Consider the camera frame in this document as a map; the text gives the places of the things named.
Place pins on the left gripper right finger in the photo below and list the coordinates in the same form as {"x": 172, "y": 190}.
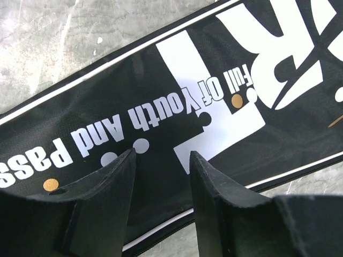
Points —
{"x": 232, "y": 220}

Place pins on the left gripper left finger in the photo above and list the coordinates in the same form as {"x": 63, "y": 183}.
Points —
{"x": 85, "y": 218}

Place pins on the black racket bag SPORT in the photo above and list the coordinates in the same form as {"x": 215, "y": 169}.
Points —
{"x": 255, "y": 87}

